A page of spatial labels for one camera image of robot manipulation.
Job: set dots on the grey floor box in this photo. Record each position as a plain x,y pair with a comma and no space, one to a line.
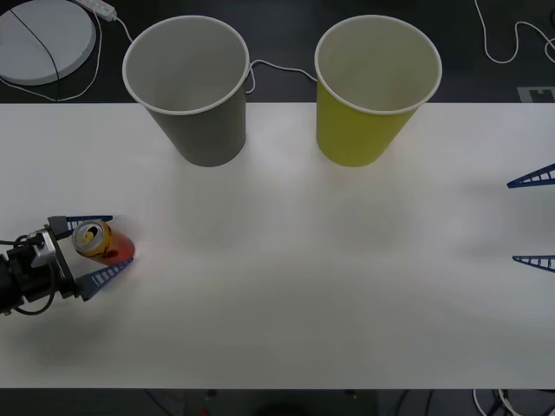
537,94

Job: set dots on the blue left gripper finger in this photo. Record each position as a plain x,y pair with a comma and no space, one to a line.
106,277
57,225

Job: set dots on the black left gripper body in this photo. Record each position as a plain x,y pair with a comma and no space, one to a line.
65,284

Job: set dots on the white power strip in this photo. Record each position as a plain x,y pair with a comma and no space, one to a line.
97,6

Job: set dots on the yellow-green plastic bin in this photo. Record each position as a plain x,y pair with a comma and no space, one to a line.
355,134

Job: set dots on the orange drink can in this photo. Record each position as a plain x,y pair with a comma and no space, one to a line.
96,243

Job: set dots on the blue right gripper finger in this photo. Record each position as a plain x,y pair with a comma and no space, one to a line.
539,178
542,262

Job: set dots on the round white disc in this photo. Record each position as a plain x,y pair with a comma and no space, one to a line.
34,39

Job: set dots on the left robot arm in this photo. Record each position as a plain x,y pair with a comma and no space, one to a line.
9,281

